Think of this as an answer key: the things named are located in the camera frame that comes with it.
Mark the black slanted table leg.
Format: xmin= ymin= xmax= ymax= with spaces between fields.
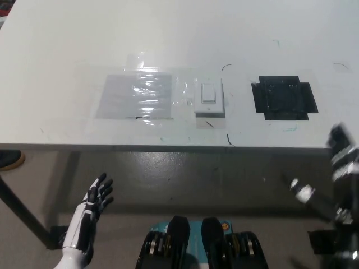
xmin=0 ymin=175 xmax=53 ymax=249

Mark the black table foot plate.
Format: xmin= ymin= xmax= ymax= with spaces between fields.
xmin=307 ymin=229 xmax=338 ymax=254
xmin=49 ymin=225 xmax=70 ymax=251

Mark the black tape patch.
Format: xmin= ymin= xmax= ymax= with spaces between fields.
xmin=250 ymin=75 xmax=319 ymax=122

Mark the red background object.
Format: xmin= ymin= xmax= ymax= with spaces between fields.
xmin=0 ymin=0 xmax=12 ymax=18

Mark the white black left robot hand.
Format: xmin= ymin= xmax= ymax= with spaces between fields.
xmin=61 ymin=173 xmax=114 ymax=253

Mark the grey sheet under clear tape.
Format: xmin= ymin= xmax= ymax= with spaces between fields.
xmin=94 ymin=73 xmax=173 ymax=120

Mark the white rocker wall switch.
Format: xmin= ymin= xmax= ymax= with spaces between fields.
xmin=194 ymin=78 xmax=226 ymax=119

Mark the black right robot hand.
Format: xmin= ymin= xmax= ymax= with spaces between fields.
xmin=281 ymin=122 xmax=359 ymax=225

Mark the dark shoe with tan sole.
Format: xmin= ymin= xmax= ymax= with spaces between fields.
xmin=0 ymin=150 xmax=26 ymax=172

